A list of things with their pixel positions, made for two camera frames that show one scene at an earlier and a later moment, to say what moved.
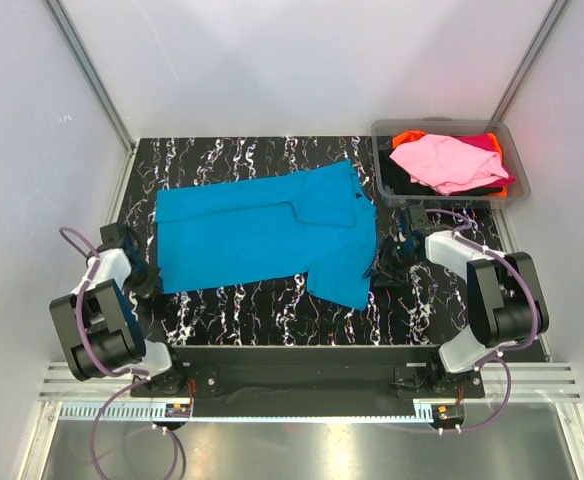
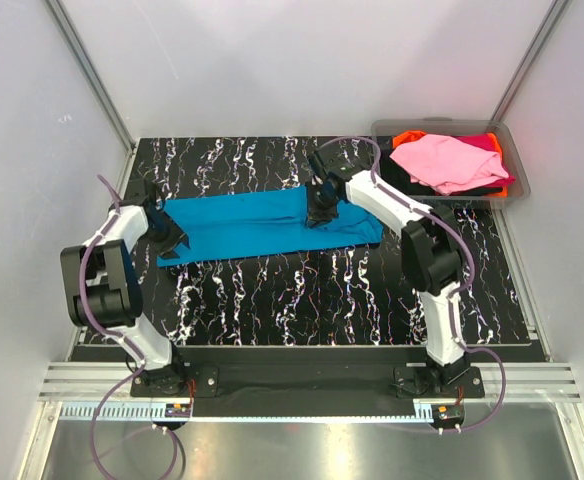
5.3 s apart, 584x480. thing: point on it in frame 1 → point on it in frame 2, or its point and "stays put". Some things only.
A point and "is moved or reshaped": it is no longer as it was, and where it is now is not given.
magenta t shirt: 479,140 stays put
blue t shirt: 320,222 is moved or reshaped
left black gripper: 152,286 → 165,249
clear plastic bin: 441,160 stays put
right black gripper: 391,276 → 316,218
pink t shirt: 446,163 stays put
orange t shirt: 400,136 stays put
